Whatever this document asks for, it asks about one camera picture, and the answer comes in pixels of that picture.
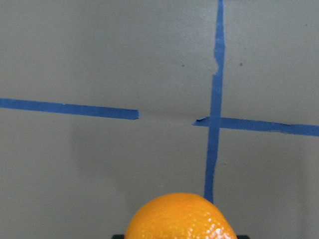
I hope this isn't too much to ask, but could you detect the orange mandarin fruit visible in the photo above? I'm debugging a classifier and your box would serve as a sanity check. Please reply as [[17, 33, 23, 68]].
[[124, 193, 237, 239]]

